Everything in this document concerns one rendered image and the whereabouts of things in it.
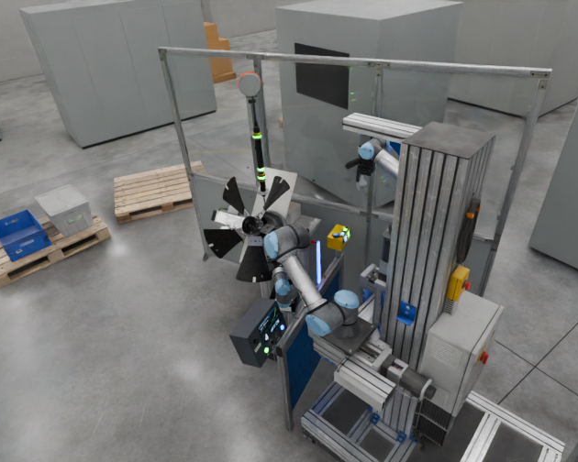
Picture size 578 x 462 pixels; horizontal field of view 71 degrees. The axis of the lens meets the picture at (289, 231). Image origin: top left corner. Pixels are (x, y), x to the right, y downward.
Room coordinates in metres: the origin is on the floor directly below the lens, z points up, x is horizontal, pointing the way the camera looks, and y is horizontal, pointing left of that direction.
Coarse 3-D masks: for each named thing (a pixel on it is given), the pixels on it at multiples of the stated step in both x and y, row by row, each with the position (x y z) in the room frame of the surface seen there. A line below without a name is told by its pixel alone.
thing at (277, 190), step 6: (276, 180) 2.29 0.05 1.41; (276, 186) 2.24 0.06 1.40; (282, 186) 2.19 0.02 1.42; (288, 186) 2.15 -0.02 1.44; (270, 192) 2.26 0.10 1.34; (276, 192) 2.18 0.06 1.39; (282, 192) 2.14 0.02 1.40; (270, 198) 2.19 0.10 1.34; (276, 198) 2.14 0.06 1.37; (264, 204) 2.21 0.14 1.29; (270, 204) 2.14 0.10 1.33; (264, 210) 2.14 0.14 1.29
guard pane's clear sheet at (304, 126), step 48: (192, 96) 3.24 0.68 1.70; (240, 96) 3.00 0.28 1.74; (288, 96) 2.80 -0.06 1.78; (336, 96) 2.62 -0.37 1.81; (384, 96) 2.46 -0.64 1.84; (432, 96) 2.32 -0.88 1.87; (480, 96) 2.19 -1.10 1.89; (528, 96) 2.07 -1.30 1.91; (192, 144) 3.29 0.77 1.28; (240, 144) 3.03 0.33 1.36; (288, 144) 2.81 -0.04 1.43; (336, 144) 2.62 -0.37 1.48; (336, 192) 2.62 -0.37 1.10; (384, 192) 2.43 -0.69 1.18
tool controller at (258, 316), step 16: (256, 304) 1.39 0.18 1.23; (272, 304) 1.36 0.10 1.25; (240, 320) 1.30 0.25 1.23; (256, 320) 1.27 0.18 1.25; (272, 320) 1.32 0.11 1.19; (240, 336) 1.19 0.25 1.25; (256, 336) 1.21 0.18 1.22; (272, 336) 1.27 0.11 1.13; (240, 352) 1.19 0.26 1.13; (256, 352) 1.17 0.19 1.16
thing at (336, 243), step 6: (336, 228) 2.19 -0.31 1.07; (342, 228) 2.19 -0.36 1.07; (348, 228) 2.18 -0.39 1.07; (330, 234) 2.13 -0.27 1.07; (330, 240) 2.10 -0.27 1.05; (336, 240) 2.08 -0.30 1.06; (342, 240) 2.08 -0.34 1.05; (330, 246) 2.10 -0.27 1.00; (336, 246) 2.08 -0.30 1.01; (342, 246) 2.08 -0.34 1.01
